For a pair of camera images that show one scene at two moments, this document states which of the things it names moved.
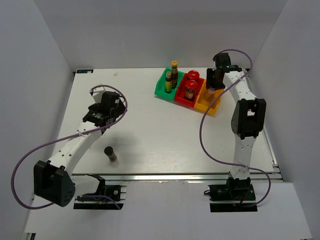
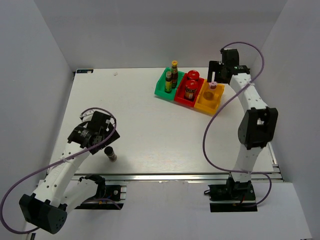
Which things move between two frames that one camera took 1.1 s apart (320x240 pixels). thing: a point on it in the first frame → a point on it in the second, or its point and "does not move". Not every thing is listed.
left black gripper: (120, 107) → (114, 136)
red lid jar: (191, 88) does not move
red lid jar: (193, 75) does not move
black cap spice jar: (109, 151) does not move
